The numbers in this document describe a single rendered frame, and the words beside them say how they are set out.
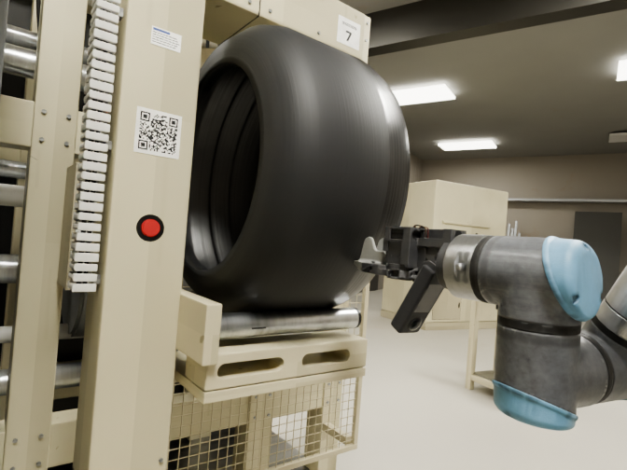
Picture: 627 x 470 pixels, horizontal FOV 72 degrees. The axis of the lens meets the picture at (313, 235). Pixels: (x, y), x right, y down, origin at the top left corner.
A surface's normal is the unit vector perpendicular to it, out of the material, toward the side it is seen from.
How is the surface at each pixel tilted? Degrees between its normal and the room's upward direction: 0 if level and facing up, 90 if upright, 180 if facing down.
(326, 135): 84
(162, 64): 90
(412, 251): 90
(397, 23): 90
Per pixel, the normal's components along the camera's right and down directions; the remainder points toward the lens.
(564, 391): 0.27, 0.02
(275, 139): -0.66, -0.08
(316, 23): 0.60, 0.04
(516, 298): -0.88, -0.05
